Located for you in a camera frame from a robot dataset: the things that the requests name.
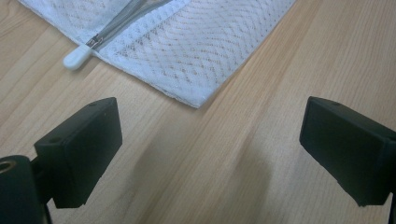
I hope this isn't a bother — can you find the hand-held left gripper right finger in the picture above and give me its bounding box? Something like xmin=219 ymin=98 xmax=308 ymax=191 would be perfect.
xmin=299 ymin=95 xmax=396 ymax=207

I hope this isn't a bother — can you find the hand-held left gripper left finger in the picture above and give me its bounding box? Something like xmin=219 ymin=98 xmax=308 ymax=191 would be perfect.
xmin=33 ymin=96 xmax=123 ymax=209

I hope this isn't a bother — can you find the white cloth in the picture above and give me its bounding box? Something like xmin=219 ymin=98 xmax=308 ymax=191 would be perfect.
xmin=18 ymin=0 xmax=297 ymax=109

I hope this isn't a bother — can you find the white zipper pull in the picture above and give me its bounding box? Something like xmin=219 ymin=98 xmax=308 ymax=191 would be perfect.
xmin=63 ymin=35 xmax=106 ymax=71

